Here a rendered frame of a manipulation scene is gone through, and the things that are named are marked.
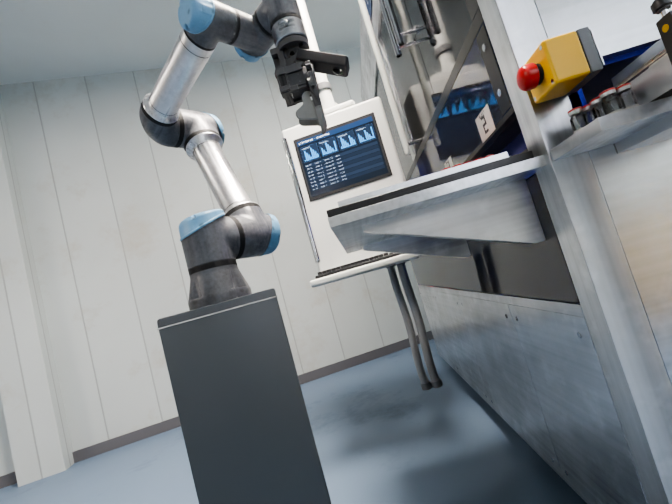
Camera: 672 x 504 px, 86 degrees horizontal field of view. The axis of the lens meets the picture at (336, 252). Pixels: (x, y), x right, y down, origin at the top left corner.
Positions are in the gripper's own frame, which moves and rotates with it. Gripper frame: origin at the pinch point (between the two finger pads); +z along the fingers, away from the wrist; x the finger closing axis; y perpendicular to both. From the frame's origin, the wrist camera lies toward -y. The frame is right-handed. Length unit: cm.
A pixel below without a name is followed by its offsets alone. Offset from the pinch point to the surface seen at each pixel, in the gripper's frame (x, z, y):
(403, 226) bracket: 2.6, 26.0, -9.6
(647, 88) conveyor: 22, 18, -46
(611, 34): 13, 5, -52
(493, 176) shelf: 11.1, 22.7, -26.2
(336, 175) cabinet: -89, -15, 0
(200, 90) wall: -246, -179, 101
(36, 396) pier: -181, 53, 256
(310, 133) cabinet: -90, -39, 6
